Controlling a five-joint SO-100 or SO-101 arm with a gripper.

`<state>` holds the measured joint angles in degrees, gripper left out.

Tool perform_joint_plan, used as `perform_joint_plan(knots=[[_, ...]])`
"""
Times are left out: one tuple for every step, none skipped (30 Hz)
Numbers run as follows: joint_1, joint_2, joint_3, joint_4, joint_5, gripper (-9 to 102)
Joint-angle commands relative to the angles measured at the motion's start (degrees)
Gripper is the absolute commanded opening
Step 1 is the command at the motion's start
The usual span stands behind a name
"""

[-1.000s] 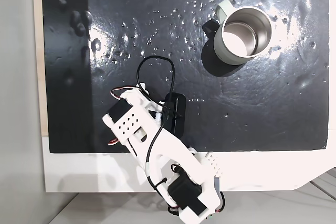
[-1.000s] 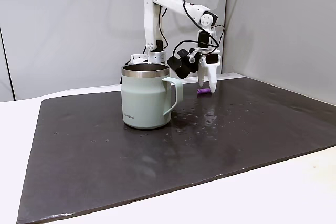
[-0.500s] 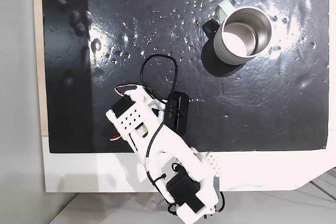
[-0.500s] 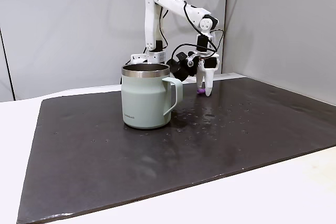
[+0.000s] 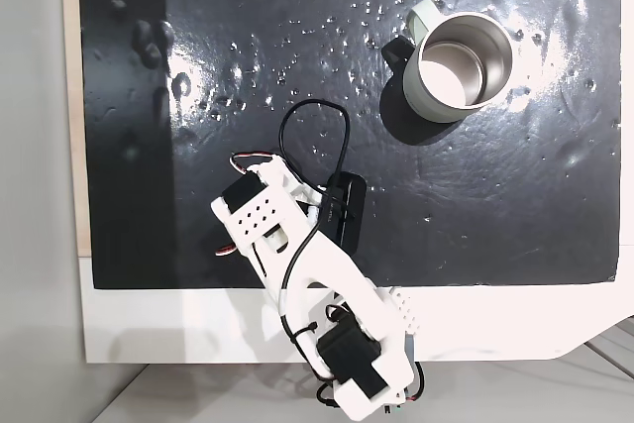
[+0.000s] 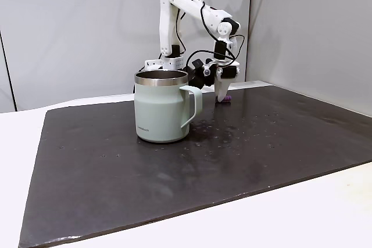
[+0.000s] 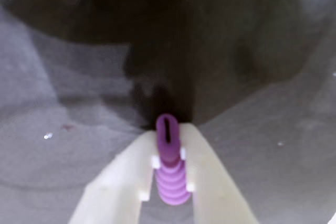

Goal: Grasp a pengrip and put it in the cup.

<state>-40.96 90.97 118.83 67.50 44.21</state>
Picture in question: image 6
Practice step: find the dark grey table mat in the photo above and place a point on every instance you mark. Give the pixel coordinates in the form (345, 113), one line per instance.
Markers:
(186, 172)

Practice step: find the pale green steel mug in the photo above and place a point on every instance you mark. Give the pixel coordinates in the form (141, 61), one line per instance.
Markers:
(158, 108)

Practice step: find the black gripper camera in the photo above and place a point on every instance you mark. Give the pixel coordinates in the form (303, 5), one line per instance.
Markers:
(200, 73)

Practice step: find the purple pen grip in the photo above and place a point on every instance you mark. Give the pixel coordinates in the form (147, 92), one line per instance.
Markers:
(228, 99)

